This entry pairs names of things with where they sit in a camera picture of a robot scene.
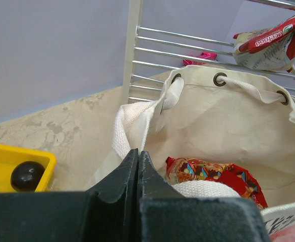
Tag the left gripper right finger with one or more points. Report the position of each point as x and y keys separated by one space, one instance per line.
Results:
x=166 y=215

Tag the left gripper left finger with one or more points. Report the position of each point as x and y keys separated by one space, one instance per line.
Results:
x=105 y=212

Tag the red cookie snack bag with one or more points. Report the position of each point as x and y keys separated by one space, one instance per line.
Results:
x=197 y=178

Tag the beige canvas tote bag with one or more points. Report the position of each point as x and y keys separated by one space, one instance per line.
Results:
x=219 y=116

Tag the pink plastic bag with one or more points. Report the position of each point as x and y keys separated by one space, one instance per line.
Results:
x=286 y=235

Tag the red white snack packet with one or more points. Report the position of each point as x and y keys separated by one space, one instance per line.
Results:
x=270 y=49

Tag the dark toy plum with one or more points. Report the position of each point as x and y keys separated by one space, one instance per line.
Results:
x=26 y=176

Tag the yellow plastic tray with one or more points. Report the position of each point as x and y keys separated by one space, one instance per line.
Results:
x=11 y=156

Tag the pink packet behind rack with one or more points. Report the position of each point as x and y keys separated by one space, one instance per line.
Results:
x=204 y=55

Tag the white metal rack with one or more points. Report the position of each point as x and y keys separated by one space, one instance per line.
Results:
x=133 y=92

